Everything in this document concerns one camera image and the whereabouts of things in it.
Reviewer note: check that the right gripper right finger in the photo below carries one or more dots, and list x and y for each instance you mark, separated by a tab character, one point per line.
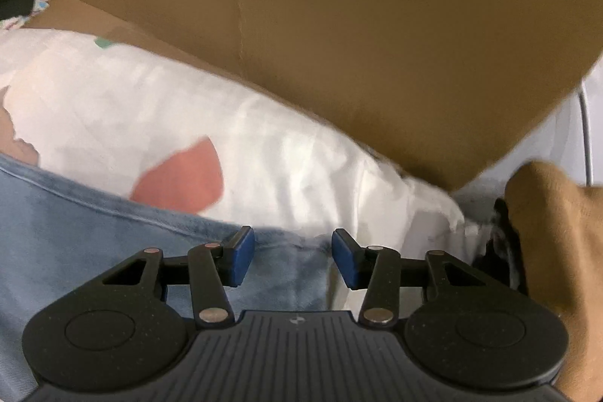
375	269

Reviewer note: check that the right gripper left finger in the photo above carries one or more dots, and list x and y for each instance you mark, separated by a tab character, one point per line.
214	266

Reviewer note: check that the cream bear print bedsheet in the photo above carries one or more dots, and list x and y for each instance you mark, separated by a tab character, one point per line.
122	120

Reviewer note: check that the brown suede cushion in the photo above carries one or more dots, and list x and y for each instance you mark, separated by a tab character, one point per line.
559	224

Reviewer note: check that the brown cardboard sheet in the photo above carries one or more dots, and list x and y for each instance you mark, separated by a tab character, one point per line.
444	88

